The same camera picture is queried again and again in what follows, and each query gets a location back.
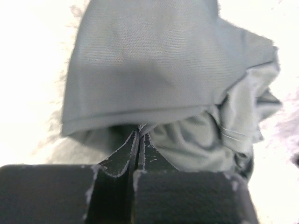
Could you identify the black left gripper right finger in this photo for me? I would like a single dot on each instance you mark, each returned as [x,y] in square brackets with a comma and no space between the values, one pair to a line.
[164,195]

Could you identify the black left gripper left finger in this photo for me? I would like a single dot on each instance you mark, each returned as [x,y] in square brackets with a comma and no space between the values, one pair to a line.
[70,194]

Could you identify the grey t shirt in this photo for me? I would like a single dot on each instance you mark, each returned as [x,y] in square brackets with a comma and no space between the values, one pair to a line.
[195,84]

